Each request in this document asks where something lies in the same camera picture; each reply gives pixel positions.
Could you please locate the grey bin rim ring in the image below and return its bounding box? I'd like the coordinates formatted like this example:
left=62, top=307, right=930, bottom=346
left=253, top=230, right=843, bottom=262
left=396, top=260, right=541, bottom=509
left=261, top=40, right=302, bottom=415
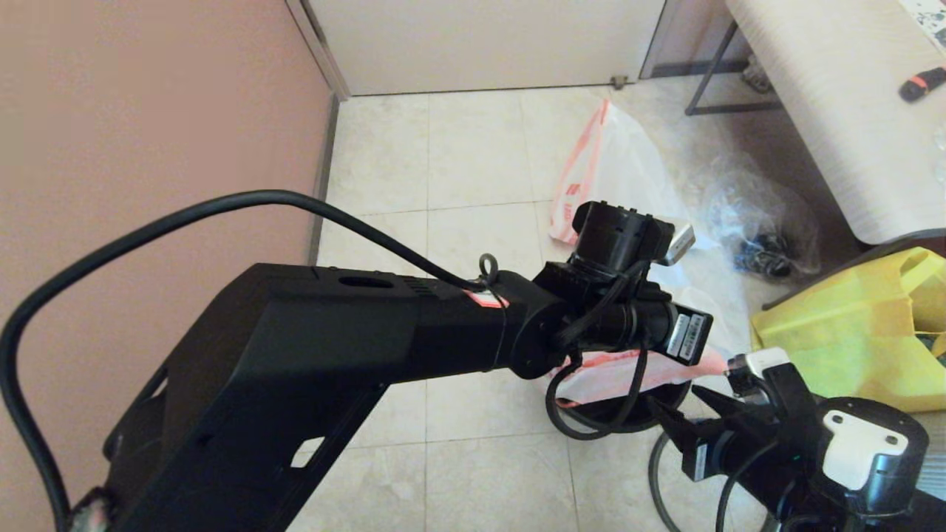
left=648, top=432, right=777, bottom=532

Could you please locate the white red-drawstring trash bag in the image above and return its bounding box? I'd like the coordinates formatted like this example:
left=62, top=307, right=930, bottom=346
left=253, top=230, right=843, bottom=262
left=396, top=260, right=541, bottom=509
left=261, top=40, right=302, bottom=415
left=548, top=98, right=714, bottom=296

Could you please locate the black round trash bin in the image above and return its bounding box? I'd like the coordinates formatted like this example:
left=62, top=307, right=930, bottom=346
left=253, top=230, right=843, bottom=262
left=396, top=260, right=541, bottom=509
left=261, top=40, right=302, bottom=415
left=558, top=377, right=693, bottom=438

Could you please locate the dark cable bundle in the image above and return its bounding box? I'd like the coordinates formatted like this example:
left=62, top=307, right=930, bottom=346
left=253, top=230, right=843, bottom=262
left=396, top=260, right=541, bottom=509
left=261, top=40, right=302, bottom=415
left=733, top=235, right=795, bottom=280

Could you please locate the clear crumpled plastic bag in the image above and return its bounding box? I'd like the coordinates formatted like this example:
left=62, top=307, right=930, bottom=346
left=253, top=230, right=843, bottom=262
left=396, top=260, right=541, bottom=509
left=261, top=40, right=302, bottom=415
left=695, top=159, right=820, bottom=282

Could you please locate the yellow non-woven shopping bag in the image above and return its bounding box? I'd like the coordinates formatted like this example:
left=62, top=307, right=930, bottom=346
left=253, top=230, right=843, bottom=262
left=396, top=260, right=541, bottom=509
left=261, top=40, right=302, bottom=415
left=750, top=248, right=946, bottom=415

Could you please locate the light wood-grain table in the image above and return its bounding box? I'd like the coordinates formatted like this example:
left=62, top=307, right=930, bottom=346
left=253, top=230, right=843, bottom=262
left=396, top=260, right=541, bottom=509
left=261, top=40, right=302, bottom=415
left=723, top=0, right=946, bottom=247

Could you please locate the grey item under table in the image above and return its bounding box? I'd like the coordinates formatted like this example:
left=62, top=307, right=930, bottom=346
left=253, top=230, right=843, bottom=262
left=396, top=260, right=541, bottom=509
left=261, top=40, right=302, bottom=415
left=741, top=58, right=771, bottom=95

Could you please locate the black and orange marker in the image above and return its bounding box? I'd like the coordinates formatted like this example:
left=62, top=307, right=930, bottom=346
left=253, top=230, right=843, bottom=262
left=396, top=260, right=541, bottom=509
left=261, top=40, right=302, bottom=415
left=896, top=66, right=946, bottom=104

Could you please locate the white door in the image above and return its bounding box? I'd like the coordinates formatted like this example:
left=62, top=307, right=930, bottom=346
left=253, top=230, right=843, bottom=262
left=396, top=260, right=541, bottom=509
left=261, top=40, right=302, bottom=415
left=304, top=0, right=666, bottom=98

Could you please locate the black-white patterned paper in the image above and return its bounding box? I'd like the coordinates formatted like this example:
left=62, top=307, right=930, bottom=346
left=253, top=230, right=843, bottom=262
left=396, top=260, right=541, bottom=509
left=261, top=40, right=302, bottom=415
left=893, top=0, right=946, bottom=41

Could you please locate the dark metal table frame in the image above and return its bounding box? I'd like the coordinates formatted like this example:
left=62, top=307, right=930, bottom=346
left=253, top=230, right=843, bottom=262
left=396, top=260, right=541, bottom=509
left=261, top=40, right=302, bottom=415
left=684, top=22, right=782, bottom=119

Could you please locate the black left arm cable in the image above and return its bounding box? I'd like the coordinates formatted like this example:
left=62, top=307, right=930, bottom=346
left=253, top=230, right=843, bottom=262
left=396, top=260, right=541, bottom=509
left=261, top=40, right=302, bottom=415
left=0, top=189, right=653, bottom=532

